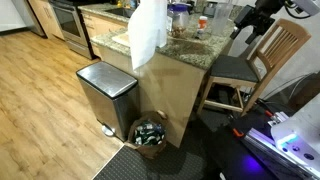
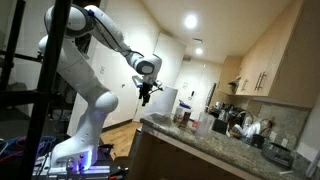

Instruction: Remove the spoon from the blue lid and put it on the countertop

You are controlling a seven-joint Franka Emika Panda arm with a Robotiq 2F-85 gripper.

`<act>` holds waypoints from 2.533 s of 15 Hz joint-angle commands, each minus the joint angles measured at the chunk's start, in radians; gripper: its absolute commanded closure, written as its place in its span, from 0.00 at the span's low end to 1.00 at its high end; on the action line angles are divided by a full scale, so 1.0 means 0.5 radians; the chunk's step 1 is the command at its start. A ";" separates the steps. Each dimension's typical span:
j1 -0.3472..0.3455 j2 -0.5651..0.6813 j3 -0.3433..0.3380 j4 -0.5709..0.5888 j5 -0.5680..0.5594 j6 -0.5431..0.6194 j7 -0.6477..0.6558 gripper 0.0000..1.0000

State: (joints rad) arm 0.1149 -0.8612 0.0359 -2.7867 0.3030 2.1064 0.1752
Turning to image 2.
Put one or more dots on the kitchen faucet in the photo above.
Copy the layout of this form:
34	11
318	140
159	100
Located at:
244	119

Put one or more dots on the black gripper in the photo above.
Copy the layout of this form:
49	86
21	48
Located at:
144	91

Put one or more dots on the black toaster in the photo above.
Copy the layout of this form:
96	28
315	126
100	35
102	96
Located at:
277	155

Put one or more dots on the upper wooden kitchen cabinets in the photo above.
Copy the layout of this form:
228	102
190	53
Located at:
283	66

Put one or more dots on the small orange white bottle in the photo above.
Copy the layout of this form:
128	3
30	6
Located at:
195	125

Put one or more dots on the clear plastic pitcher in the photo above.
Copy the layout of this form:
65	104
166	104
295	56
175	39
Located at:
205	122

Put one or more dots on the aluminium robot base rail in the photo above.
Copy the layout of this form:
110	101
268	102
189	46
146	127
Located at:
68	169

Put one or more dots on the glass jar with blue lid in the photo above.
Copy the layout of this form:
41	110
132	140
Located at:
182	114

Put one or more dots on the black coffee maker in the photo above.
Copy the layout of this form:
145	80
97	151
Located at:
229	112

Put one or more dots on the black box on counter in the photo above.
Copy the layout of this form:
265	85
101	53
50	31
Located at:
219	126

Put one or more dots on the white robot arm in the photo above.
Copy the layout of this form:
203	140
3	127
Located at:
79	152

